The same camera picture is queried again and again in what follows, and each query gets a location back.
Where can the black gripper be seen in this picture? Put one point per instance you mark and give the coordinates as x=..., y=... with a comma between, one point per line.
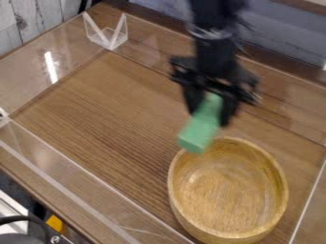
x=211, y=70

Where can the green rectangular block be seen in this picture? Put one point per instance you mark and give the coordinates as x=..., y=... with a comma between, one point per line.
x=202, y=126

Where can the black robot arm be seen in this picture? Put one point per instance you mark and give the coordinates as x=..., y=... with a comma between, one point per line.
x=214, y=19

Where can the brown wooden bowl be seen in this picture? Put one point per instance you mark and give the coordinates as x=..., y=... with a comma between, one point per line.
x=229, y=193

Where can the black and yellow device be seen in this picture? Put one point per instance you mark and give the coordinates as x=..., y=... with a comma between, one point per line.
x=23, y=227

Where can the clear acrylic corner bracket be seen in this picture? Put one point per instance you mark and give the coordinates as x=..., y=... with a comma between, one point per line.
x=109, y=38

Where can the clear acrylic tray wall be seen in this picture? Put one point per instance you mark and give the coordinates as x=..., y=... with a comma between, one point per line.
x=88, y=138

